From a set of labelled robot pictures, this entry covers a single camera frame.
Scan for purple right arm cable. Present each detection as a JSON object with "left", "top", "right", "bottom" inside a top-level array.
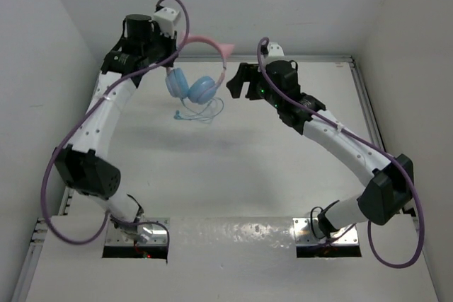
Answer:
[{"left": 257, "top": 37, "right": 425, "bottom": 267}]

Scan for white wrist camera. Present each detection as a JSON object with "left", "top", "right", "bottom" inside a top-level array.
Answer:
[
  {"left": 152, "top": 7, "right": 181, "bottom": 35},
  {"left": 266, "top": 42, "right": 285, "bottom": 59}
]

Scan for thin blue headphone cable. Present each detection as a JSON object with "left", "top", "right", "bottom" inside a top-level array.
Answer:
[{"left": 172, "top": 96, "right": 225, "bottom": 124}]

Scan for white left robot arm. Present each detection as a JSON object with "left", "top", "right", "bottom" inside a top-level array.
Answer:
[{"left": 55, "top": 8, "right": 180, "bottom": 238}]

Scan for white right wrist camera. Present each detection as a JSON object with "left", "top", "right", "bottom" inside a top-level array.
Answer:
[{"left": 266, "top": 42, "right": 285, "bottom": 59}]

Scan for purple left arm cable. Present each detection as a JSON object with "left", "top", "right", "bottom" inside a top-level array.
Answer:
[{"left": 41, "top": 0, "right": 190, "bottom": 245}]

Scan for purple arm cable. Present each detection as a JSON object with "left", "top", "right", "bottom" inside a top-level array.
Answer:
[
  {"left": 41, "top": 0, "right": 190, "bottom": 245},
  {"left": 257, "top": 37, "right": 425, "bottom": 267}
]

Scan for metal base plate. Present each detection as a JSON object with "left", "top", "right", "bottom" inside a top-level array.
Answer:
[
  {"left": 292, "top": 217, "right": 360, "bottom": 247},
  {"left": 105, "top": 218, "right": 170, "bottom": 247}
]

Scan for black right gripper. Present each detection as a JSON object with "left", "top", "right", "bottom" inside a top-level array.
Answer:
[{"left": 227, "top": 62, "right": 282, "bottom": 108}]

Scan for pink blue cat-ear headphones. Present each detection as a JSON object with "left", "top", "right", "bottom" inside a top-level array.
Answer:
[{"left": 165, "top": 34, "right": 235, "bottom": 105}]

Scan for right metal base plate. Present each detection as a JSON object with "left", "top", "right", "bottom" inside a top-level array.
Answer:
[{"left": 292, "top": 217, "right": 360, "bottom": 247}]

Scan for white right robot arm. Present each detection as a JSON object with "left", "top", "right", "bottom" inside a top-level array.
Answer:
[{"left": 226, "top": 60, "right": 413, "bottom": 237}]

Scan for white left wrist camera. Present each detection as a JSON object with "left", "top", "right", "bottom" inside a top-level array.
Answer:
[{"left": 152, "top": 7, "right": 181, "bottom": 35}]

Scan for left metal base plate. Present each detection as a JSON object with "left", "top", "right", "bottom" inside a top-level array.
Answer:
[{"left": 105, "top": 218, "right": 170, "bottom": 247}]

